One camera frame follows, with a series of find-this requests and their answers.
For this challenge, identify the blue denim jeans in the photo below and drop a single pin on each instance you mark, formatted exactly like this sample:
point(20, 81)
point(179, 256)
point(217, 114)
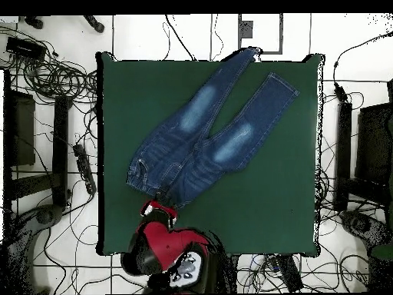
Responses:
point(199, 138)

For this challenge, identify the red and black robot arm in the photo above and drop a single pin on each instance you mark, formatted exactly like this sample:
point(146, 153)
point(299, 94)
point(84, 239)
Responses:
point(172, 245)

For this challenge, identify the black power strip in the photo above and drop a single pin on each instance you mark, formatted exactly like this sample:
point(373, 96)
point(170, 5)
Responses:
point(288, 273)
point(84, 167)

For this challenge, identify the dark green table cloth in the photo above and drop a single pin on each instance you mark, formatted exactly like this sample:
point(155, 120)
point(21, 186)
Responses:
point(261, 199)

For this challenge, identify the black stand foot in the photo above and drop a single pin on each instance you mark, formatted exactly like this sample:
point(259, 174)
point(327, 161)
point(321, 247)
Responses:
point(33, 22)
point(93, 24)

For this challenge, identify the black upright bar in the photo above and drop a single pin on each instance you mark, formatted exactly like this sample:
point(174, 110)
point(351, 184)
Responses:
point(344, 138)

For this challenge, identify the black electronics box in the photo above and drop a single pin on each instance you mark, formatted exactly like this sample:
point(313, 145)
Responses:
point(24, 47)

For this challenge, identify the black power adapter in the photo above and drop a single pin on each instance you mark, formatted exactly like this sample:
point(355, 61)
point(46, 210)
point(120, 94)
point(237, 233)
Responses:
point(340, 92)

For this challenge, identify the black cabinet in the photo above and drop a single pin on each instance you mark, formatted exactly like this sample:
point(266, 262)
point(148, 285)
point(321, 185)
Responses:
point(374, 138)

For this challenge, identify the black frame stand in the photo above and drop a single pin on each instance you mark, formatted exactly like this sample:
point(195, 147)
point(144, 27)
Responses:
point(60, 147)

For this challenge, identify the grey square frame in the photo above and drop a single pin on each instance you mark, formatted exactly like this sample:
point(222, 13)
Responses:
point(245, 29)

